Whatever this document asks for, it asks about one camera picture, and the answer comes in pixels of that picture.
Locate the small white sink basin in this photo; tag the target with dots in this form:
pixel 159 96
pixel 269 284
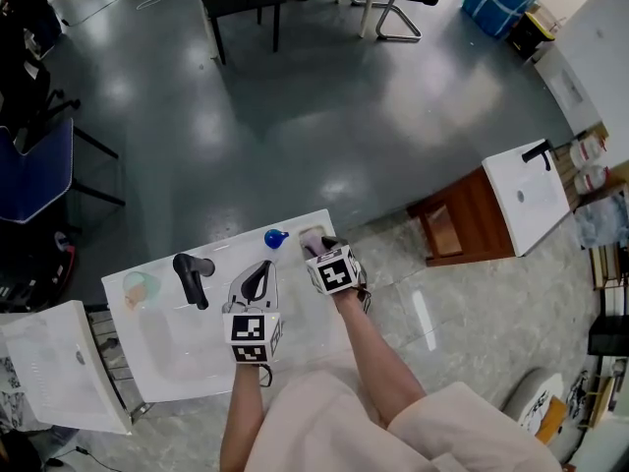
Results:
pixel 535 224

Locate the wooden slatted platform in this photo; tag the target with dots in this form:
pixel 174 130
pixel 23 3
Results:
pixel 565 185

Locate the person's left forearm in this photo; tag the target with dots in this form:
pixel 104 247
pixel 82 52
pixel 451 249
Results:
pixel 243 411

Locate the pale green translucent cup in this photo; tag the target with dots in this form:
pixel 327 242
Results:
pixel 152 283

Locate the black white marbled slab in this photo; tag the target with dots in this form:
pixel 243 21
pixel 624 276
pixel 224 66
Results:
pixel 10 396

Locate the red and black appliance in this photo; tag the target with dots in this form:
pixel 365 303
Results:
pixel 64 258

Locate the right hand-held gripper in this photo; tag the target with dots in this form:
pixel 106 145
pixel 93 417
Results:
pixel 334 273

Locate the slim black faucet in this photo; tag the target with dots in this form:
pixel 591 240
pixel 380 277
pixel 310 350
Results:
pixel 535 154

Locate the thick black faucet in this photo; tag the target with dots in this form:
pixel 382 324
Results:
pixel 189 273

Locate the wooden shelf rack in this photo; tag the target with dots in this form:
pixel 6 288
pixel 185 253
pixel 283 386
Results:
pixel 602 263

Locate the black flat panel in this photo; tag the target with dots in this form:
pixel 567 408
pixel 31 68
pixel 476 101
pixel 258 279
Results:
pixel 609 337

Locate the clear bottle with blue pump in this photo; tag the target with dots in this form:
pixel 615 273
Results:
pixel 275 238

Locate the person's beige clothing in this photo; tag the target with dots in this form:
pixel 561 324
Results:
pixel 319 426

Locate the white square sink basin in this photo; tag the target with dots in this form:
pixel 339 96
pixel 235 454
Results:
pixel 49 376

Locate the plastic-wrapped panel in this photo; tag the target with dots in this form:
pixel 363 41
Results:
pixel 602 219

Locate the orange cushion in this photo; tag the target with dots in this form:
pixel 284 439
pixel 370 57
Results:
pixel 553 418

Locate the black white patterned cloth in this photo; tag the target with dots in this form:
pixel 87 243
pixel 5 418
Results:
pixel 579 394

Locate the person's right forearm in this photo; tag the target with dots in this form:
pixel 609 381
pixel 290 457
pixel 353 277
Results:
pixel 378 362

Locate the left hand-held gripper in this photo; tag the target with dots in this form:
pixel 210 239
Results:
pixel 248 330

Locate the black bin with yellow lid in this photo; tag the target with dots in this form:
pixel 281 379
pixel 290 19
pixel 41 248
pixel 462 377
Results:
pixel 528 37

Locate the round metal sink drain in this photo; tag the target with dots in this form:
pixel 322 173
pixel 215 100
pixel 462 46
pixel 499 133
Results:
pixel 520 196
pixel 80 357

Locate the brown wooden vanity cabinet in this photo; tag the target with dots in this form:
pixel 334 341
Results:
pixel 472 214

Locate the blue padded chair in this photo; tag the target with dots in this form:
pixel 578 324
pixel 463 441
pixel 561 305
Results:
pixel 34 175

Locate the large white sink basin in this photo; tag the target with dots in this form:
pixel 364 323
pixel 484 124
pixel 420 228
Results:
pixel 196 352

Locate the white patterned bean bag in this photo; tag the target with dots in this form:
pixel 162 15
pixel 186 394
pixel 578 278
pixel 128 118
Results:
pixel 516 401

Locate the long white desk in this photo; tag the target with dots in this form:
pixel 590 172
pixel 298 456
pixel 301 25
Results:
pixel 369 3

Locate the beige wooden comb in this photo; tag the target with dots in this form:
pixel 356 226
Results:
pixel 135 295

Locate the white jug with red label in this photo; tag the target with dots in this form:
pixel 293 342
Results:
pixel 585 151
pixel 589 181

